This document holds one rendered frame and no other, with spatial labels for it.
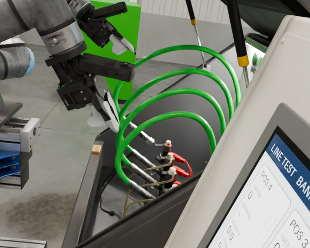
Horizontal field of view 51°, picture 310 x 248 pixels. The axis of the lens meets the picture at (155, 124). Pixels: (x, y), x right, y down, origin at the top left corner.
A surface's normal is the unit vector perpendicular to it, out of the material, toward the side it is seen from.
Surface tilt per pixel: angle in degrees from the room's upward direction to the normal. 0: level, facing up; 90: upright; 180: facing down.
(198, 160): 90
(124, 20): 90
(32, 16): 111
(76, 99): 99
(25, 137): 90
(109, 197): 0
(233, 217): 76
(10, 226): 0
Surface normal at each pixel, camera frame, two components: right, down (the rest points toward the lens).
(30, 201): 0.13, -0.91
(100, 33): 0.00, 0.14
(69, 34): 0.58, 0.21
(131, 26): 0.15, 0.41
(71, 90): -0.06, 0.52
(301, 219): -0.93, -0.33
